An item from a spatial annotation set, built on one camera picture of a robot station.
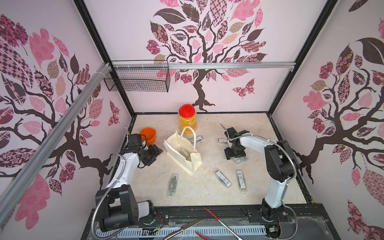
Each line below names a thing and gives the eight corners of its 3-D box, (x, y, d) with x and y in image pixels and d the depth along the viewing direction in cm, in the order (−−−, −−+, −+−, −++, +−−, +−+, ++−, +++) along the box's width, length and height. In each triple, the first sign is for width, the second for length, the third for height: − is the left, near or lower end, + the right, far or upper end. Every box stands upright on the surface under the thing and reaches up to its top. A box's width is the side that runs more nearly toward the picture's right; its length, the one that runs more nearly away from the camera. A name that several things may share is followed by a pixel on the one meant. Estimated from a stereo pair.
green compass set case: (166, 197, 81) (166, 196, 80) (172, 174, 90) (172, 172, 88) (174, 198, 81) (174, 197, 79) (179, 175, 90) (179, 173, 88)
